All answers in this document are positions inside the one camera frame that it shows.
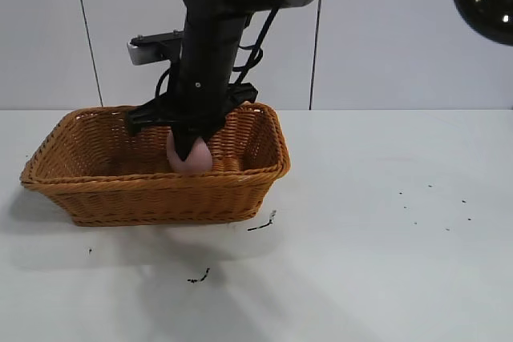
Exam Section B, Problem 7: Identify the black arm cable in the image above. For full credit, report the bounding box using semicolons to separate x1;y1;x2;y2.
229;0;290;87

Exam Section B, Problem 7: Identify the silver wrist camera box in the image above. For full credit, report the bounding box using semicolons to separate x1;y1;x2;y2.
128;30;186;66

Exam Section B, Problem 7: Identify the brown woven wicker basket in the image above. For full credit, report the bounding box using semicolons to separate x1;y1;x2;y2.
20;102;292;227

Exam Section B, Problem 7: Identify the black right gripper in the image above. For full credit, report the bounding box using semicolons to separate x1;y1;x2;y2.
127;13;258;164

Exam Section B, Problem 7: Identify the black camera cable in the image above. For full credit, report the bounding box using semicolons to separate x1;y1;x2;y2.
155;68;172;99

